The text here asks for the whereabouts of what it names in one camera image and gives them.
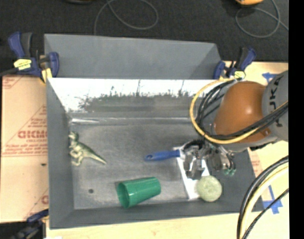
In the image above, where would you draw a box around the pale green ball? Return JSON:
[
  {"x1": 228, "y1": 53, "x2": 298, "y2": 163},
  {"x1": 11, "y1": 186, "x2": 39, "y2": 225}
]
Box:
[{"x1": 196, "y1": 175, "x2": 223, "y2": 202}]

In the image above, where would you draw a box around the grey metal bin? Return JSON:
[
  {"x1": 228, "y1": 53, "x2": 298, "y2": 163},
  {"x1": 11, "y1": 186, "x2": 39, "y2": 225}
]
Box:
[{"x1": 43, "y1": 33, "x2": 257, "y2": 229}]

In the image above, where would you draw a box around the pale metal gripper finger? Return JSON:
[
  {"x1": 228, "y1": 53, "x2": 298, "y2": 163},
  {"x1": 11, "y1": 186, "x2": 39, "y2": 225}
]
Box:
[
  {"x1": 184, "y1": 158, "x2": 195, "y2": 179},
  {"x1": 194, "y1": 159, "x2": 205, "y2": 181}
]

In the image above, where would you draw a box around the green toy dinosaur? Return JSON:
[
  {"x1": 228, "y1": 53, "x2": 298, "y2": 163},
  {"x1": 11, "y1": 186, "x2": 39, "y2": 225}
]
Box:
[{"x1": 68, "y1": 130, "x2": 108, "y2": 166}]

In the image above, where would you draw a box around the blue-handled white spatula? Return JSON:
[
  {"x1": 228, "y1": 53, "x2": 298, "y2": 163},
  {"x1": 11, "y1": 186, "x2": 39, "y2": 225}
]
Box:
[{"x1": 144, "y1": 146, "x2": 210, "y2": 200}]

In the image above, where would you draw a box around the brown cardboard board, red print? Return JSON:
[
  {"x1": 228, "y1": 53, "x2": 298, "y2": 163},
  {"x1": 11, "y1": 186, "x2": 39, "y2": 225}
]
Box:
[{"x1": 0, "y1": 74, "x2": 264, "y2": 224}]

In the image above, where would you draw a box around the green plastic cup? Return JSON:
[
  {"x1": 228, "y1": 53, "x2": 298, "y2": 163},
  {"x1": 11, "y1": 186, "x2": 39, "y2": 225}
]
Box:
[{"x1": 116, "y1": 176, "x2": 162, "y2": 209}]

